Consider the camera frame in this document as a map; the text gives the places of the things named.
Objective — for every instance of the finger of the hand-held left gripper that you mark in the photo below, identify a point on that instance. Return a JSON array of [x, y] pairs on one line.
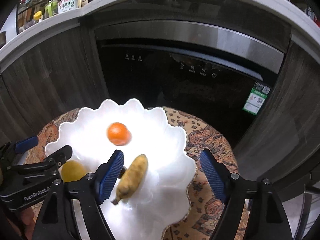
[[26, 143], [58, 155]]

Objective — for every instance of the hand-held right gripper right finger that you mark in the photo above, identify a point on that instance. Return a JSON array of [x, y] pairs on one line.
[[212, 175]]

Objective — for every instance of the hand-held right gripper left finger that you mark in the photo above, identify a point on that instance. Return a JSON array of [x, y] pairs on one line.
[[111, 177]]

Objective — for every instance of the small yellow banana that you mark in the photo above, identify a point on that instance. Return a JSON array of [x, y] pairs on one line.
[[132, 177]]

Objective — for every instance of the yellow lemon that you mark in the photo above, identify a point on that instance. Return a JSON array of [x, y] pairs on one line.
[[73, 171]]

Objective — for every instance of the white scalloped bowl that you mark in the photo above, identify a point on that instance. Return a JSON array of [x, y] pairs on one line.
[[155, 180]]

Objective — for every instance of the orange mandarin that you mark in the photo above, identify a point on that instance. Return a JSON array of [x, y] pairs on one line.
[[118, 133]]

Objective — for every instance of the person's left hand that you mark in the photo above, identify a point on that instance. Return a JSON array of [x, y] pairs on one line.
[[27, 218]]

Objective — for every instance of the patterned red tablecloth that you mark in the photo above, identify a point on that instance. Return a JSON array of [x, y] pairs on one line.
[[210, 140]]

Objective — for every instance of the dark wood cabinet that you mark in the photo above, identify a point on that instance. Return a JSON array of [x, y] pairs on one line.
[[50, 80], [287, 120]]

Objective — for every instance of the black built-in dishwasher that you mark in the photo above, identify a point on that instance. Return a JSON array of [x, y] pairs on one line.
[[187, 92]]

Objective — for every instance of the grey refrigerator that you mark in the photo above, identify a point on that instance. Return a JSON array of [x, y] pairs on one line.
[[312, 212]]

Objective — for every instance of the yellow capped jar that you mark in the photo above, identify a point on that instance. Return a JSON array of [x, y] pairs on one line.
[[38, 17]]

